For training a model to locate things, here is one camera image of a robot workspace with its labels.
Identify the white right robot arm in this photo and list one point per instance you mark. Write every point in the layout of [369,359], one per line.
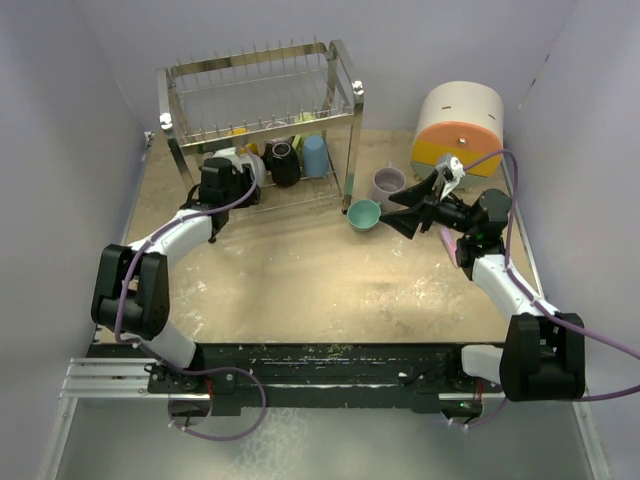
[543,356]

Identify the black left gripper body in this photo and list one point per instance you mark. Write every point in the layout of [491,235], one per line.
[241,184]

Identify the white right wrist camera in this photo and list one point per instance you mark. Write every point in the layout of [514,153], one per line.
[450,171]

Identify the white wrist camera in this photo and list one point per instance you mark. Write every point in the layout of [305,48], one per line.
[450,171]
[237,155]

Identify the blue cup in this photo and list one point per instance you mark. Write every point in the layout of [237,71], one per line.
[315,157]

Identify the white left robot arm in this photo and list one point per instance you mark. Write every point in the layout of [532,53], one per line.
[132,293]

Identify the round cream drawer cabinet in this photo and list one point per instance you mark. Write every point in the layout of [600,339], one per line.
[463,118]

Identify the aluminium frame rail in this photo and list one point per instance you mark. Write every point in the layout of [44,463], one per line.
[105,378]

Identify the teal cup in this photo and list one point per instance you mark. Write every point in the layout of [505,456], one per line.
[363,215]

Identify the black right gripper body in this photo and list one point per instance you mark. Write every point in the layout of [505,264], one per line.
[451,213]

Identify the pink marker pen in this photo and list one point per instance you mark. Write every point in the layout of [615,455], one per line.
[449,244]

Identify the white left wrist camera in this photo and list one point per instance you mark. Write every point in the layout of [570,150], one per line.
[237,155]

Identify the steel two-tier dish rack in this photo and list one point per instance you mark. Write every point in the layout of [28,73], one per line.
[227,101]

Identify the black mug cream inside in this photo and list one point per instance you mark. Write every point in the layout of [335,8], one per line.
[282,161]

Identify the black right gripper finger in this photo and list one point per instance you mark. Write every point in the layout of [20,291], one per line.
[418,196]
[408,222]

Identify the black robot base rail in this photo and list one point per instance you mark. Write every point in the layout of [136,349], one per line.
[420,377]

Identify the white mug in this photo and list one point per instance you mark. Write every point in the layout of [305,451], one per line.
[259,169]

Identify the lilac mug near rack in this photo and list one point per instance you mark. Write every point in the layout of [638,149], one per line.
[387,181]

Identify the lilac mug black handle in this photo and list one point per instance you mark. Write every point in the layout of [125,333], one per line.
[276,124]

